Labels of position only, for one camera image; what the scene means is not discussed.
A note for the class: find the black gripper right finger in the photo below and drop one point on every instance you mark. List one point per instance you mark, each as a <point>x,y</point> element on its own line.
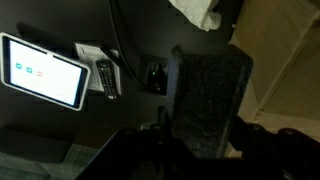
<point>280,156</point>

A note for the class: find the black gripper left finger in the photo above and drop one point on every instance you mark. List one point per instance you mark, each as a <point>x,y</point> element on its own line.
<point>133,156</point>

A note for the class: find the white towel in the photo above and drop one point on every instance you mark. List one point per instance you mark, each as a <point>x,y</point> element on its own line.
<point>196,11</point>

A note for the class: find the green plaid sofa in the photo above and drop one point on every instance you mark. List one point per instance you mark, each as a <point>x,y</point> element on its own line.
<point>76,160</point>

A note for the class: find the black remote control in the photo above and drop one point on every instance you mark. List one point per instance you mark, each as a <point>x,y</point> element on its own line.
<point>107,80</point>

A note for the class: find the table power outlet panel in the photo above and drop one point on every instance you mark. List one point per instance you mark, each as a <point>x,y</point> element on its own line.
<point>155,75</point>

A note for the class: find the printed paper sheets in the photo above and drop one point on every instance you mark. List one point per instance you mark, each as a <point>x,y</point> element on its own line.
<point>88,56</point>

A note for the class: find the white framed tablet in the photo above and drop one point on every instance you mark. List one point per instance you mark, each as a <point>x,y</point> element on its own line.
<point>43,70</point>

